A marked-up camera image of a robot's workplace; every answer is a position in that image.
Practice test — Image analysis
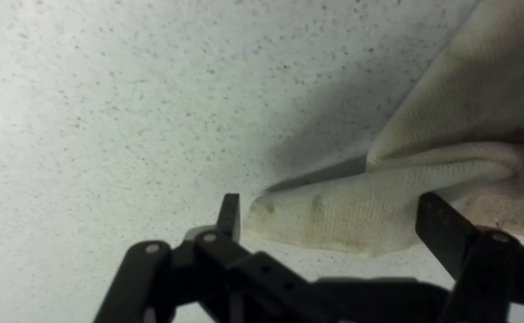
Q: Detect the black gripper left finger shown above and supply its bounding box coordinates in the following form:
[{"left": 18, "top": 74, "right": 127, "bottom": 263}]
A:
[{"left": 91, "top": 193, "right": 312, "bottom": 323}]

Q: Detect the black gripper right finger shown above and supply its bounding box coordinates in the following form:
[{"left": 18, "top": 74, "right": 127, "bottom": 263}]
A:
[{"left": 414, "top": 191, "right": 524, "bottom": 323}]

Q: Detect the stained beige cloth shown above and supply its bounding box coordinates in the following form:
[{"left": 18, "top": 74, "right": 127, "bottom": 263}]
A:
[{"left": 242, "top": 0, "right": 524, "bottom": 261}]

